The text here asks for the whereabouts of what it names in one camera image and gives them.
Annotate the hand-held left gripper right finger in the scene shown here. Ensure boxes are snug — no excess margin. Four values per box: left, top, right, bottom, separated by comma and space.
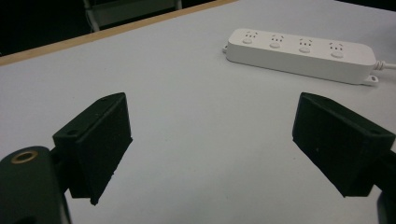
291, 91, 396, 198

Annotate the white power strip cable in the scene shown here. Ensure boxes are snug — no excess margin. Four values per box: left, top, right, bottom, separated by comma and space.
374, 60, 396, 71

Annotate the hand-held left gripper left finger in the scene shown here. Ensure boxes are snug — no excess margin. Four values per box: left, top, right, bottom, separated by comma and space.
51, 91, 134, 206

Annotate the white power strip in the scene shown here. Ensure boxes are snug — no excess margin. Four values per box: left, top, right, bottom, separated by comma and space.
222, 28, 380, 86

